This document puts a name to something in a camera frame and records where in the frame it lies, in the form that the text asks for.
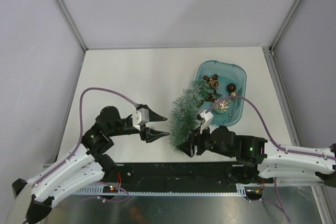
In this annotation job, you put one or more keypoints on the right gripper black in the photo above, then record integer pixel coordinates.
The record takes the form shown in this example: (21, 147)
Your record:
(194, 139)

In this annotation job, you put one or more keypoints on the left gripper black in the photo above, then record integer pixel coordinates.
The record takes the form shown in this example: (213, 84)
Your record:
(152, 135)

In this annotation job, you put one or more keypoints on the small frosted christmas tree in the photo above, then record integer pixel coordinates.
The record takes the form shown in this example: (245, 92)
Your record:
(183, 114)

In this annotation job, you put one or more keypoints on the blue plastic tub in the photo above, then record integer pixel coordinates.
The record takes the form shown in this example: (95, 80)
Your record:
(228, 73)

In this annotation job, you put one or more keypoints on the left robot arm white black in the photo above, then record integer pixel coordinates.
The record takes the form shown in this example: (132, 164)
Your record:
(87, 162)

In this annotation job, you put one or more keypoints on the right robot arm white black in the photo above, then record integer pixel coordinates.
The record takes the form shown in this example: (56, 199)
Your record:
(263, 158)

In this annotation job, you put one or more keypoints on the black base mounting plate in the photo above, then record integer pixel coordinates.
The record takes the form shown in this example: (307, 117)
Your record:
(199, 176)

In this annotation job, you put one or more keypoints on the large silver ribbed bauble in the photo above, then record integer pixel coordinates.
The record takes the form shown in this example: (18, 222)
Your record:
(221, 106)

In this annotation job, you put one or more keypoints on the frosted pine cone ornament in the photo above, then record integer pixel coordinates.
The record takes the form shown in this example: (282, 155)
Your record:
(214, 83)

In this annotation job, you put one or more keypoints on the small gold glitter bauble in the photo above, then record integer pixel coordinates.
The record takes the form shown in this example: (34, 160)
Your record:
(233, 94)

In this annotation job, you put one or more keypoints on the dark red bauble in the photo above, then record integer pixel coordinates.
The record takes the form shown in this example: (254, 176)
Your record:
(231, 87)

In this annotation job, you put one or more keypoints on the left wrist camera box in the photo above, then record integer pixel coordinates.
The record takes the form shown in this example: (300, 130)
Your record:
(140, 118)

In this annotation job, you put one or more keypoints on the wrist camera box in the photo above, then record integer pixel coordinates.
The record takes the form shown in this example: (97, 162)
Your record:
(205, 117)
(140, 118)

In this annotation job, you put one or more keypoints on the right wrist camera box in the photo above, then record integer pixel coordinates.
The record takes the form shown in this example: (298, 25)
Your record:
(205, 117)

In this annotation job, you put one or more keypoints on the grey slotted cable duct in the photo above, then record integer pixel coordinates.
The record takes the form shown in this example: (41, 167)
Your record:
(105, 190)

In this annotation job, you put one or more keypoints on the left aluminium frame post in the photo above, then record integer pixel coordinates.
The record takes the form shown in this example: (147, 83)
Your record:
(61, 5)

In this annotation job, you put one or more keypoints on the aluminium frame post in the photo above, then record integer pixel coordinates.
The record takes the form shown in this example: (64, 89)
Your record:
(61, 5)
(293, 10)

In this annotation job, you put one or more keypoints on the right aluminium frame post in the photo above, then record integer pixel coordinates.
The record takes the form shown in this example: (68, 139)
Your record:
(293, 10)

